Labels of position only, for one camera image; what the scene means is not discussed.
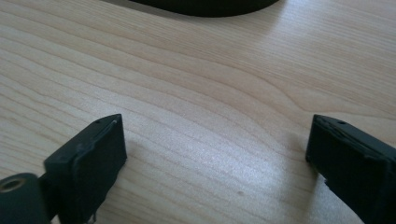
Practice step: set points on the black round object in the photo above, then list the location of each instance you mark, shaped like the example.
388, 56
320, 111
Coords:
205, 6

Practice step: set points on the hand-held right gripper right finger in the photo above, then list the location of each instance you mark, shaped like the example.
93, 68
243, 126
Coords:
351, 165

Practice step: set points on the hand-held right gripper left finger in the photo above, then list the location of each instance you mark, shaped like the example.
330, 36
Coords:
90, 161

